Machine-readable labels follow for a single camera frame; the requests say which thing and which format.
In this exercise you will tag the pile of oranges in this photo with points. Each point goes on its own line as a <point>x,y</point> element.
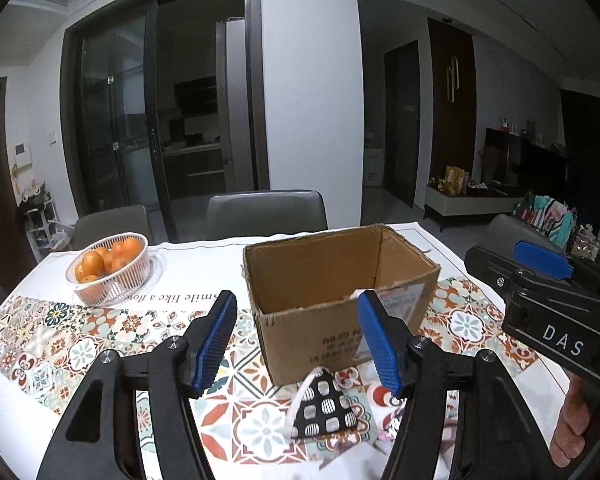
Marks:
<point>105,257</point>

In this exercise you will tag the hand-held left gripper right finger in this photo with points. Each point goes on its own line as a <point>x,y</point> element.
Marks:
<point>380,345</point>

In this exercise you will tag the brown wooden door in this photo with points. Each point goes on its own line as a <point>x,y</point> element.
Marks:
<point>0,170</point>

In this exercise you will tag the dark framed sliding glass door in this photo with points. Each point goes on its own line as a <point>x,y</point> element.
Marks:
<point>115,110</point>

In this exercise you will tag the black television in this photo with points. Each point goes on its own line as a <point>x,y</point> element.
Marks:
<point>502,155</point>

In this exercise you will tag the black patterned cloth face mask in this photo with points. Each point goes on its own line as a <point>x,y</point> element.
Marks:
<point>325,405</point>

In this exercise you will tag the white low media console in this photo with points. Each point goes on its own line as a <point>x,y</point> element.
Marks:
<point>470,205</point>

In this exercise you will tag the white storage rack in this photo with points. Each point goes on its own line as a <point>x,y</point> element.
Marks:
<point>42,225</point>

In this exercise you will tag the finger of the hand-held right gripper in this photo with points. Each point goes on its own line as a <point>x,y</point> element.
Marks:
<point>490,270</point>
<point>545,260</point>

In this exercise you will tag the black white floral cloth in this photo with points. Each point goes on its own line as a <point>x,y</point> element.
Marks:
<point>394,422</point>

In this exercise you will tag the white wall intercom panel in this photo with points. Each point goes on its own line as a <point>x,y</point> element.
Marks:
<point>23,155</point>

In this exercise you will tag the patterned tile print tablecloth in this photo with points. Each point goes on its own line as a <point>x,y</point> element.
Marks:
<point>105,330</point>

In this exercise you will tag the colourful printed bag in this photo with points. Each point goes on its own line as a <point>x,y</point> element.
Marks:
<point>547,217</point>

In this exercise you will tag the dark interior door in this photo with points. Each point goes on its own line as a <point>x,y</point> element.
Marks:
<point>402,125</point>

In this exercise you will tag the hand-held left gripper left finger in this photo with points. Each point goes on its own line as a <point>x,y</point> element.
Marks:
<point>215,345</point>

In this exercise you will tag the tall dark wooden cabinet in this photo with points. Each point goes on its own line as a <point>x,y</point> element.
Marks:
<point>450,125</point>

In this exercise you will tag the person's right hand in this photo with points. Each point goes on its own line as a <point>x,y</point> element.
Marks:
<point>570,430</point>

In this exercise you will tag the white plastic basket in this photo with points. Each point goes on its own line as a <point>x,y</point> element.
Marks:
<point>115,285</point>

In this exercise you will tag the brown cardboard box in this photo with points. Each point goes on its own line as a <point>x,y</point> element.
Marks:
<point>305,340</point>

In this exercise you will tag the yellow boxes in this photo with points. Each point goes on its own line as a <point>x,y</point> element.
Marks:
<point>455,180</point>

